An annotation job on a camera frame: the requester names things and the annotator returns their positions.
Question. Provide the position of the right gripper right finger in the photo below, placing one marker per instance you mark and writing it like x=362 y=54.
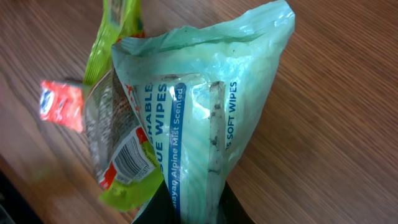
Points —
x=230 y=211

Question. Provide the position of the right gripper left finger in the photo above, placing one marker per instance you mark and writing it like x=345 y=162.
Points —
x=159 y=210

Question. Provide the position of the green snack bag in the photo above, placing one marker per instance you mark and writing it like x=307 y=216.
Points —
x=123 y=159

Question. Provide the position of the teal wipes pack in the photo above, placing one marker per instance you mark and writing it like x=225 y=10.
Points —
x=199 y=94

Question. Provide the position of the red small tissue pack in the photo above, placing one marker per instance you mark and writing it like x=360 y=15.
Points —
x=62 y=103

